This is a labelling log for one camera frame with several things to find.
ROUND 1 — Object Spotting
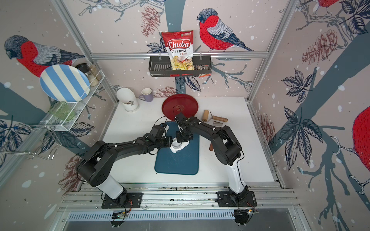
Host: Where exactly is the white dough piece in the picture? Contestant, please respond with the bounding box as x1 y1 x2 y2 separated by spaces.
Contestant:
170 138 190 154

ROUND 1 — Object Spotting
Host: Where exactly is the teal cutting board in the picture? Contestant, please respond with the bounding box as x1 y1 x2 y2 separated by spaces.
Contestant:
154 134 199 175

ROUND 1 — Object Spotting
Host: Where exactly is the wooden dough roller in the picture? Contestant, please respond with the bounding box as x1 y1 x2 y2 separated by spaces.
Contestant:
201 110 228 122

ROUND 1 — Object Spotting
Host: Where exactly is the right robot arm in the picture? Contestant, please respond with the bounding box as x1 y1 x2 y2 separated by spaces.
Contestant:
174 113 248 196

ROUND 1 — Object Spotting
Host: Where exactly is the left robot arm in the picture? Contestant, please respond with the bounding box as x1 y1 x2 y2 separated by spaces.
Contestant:
76 123 172 207

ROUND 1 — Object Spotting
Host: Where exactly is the red round tray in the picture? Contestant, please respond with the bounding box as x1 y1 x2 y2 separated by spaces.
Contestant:
161 94 198 121

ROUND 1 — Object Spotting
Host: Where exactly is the purple mug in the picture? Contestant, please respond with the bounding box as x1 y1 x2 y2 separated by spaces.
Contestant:
139 88 153 103

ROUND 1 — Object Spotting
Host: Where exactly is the white cutlery holder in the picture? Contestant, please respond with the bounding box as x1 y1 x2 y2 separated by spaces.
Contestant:
116 88 139 113

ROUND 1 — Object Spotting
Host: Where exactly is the Chuba cassava chips bag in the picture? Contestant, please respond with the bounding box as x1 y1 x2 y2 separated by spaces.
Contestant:
161 31 194 71

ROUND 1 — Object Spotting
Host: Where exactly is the green glass cup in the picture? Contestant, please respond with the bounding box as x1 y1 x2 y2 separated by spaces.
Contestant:
49 102 75 121

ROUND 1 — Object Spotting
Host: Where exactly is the spice jar dark lid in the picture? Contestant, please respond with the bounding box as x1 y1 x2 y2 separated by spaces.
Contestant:
75 63 91 76

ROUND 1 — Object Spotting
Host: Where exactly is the blue striped plate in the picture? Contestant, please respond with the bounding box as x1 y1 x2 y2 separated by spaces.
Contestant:
40 64 91 103

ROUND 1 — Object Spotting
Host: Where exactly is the metal spatula wooden handle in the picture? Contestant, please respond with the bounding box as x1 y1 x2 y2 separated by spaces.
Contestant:
209 120 223 151

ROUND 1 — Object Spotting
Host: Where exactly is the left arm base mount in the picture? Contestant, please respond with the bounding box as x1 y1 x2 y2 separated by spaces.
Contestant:
101 189 144 209

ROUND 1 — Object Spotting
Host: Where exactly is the black wire wall basket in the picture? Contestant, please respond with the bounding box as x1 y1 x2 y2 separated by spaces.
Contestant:
148 55 212 77

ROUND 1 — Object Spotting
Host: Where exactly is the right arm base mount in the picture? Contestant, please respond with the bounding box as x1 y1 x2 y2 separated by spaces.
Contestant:
215 188 257 208

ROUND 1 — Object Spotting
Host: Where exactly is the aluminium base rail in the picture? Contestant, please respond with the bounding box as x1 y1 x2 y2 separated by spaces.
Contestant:
56 184 301 224

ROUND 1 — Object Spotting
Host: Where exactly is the clear wire wall shelf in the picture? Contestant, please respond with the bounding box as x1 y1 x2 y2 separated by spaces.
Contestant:
31 65 105 131

